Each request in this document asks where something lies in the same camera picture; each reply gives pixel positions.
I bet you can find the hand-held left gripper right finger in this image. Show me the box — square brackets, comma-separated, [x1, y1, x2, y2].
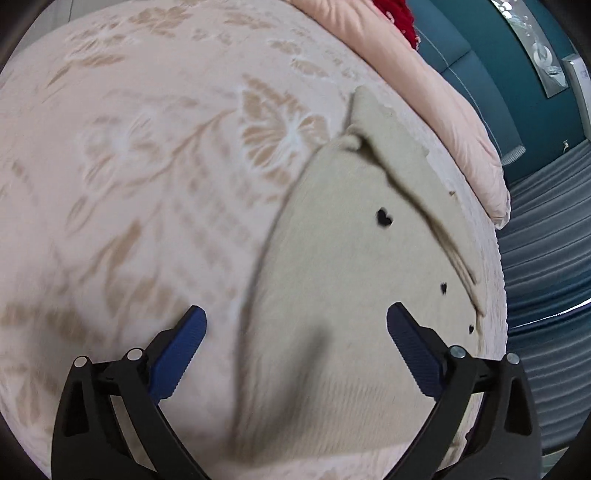
[383, 302, 542, 480]

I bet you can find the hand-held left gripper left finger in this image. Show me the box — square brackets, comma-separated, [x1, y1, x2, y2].
[52, 305, 213, 480]

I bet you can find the beige knit sweater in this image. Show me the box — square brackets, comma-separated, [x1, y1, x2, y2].
[233, 86, 490, 464]

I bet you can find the pink butterfly blanket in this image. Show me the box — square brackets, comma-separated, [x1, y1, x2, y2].
[0, 0, 509, 480]

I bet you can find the grey curtain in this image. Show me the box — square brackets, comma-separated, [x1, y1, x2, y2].
[496, 141, 591, 457]

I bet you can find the pink duvet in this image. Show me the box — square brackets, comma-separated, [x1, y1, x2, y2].
[288, 0, 511, 230]

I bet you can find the teal upholstered headboard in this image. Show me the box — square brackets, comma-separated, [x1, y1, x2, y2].
[406, 0, 527, 168]

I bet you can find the red cloth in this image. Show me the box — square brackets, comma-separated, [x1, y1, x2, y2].
[374, 0, 421, 49]

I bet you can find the silver wall decoration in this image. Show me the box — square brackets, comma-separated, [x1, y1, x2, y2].
[492, 0, 568, 99]

